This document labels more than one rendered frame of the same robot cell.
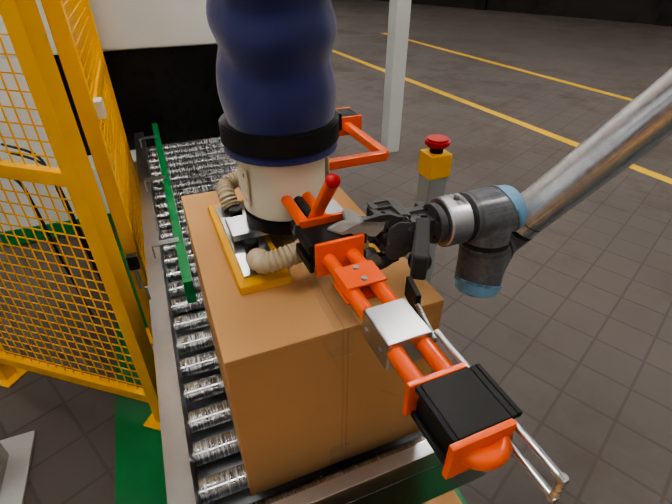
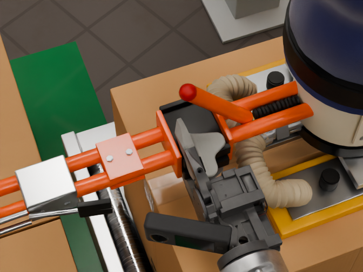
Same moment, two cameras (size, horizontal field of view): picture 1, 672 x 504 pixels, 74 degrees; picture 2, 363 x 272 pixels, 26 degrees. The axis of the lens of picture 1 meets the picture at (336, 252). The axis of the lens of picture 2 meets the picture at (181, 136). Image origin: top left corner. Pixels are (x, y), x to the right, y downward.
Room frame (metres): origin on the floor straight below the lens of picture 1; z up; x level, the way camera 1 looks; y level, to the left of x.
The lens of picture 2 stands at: (0.60, -0.56, 2.03)
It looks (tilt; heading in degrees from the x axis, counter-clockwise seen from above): 59 degrees down; 92
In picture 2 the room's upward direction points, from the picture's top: straight up
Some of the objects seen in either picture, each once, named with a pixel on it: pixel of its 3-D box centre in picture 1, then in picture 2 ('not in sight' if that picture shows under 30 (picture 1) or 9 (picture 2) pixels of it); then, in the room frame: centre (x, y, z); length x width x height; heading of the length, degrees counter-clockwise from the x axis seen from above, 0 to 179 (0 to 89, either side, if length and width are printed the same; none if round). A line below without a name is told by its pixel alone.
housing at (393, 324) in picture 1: (395, 332); (47, 188); (0.41, -0.08, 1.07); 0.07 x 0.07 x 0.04; 23
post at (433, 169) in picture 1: (417, 289); not in sight; (1.19, -0.28, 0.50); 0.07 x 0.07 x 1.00; 22
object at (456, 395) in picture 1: (455, 417); not in sight; (0.28, -0.12, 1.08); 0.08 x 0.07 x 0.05; 23
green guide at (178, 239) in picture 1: (158, 187); not in sight; (1.78, 0.79, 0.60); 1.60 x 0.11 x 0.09; 22
